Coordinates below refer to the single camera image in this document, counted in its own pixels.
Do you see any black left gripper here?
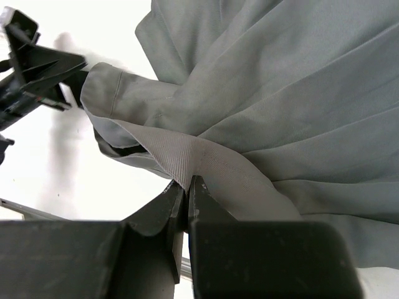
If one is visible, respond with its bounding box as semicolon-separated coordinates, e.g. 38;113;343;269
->
1;9;89;130

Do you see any grey pleated skirt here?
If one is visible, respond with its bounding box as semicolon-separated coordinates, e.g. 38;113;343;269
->
80;0;399;299

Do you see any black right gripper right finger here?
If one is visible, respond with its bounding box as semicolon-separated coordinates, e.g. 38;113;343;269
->
188;176;363;299

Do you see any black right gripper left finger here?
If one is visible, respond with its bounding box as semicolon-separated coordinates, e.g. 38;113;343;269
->
1;182;184;298

